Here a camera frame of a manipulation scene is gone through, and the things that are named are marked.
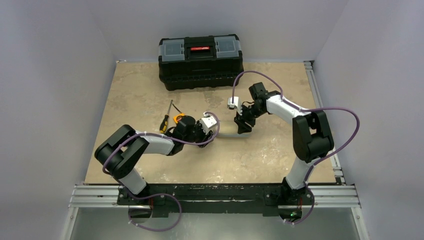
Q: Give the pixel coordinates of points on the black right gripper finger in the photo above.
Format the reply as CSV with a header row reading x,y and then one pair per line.
x,y
239,120
244,129

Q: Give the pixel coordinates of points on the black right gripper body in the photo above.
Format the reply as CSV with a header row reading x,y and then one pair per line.
x,y
244,116

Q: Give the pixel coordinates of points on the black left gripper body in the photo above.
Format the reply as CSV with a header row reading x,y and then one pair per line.
x,y
201,134

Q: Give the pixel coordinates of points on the black plastic toolbox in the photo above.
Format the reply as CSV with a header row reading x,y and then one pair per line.
x,y
200,62

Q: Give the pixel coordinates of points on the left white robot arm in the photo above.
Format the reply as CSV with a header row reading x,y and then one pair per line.
x,y
122,150

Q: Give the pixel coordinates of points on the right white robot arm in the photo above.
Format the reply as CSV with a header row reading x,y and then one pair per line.
x,y
311,135

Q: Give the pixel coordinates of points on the yellow tape measure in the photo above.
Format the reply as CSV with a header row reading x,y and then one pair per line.
x,y
178,117

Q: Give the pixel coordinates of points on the yellow black screwdriver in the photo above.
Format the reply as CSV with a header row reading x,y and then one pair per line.
x,y
165,121

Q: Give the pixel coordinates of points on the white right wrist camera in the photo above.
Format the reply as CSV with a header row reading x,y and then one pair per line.
x,y
234,103

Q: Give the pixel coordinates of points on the aluminium frame rail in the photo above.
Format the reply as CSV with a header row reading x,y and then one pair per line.
x,y
327,196

